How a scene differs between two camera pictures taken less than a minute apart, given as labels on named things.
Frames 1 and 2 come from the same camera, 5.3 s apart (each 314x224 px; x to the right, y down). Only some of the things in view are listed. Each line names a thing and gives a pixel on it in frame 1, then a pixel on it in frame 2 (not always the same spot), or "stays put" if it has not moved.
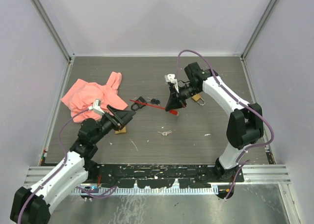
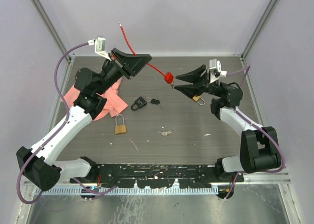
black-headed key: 154,101 stays put
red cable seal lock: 172,112 -> 168,76
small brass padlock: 196,97 stays put
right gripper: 173,101 -> 193,90
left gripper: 119,121 -> 130,64
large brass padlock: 122,130 stays put
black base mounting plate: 112,174 stays put
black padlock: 140,106 stays put
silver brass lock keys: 165,133 stays put
